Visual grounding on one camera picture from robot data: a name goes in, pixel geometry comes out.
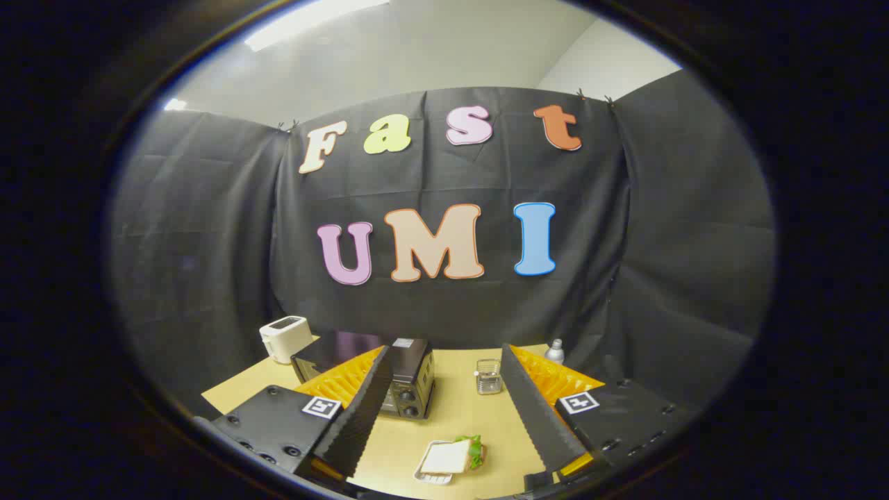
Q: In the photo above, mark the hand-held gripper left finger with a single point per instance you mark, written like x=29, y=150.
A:
x=364, y=406

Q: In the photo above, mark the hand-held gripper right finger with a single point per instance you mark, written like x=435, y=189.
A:
x=533, y=410

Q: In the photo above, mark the black toaster oven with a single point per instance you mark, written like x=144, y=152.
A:
x=411, y=364

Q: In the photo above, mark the sandwich with lettuce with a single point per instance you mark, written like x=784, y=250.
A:
x=451, y=455

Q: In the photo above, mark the white pop-up toaster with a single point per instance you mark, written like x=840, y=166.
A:
x=285, y=337

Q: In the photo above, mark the silver pink bottle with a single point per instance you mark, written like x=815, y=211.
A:
x=554, y=353

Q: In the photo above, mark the white sandwich tray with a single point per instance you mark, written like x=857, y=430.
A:
x=430, y=478

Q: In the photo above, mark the black backdrop cloth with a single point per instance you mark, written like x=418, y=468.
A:
x=458, y=305

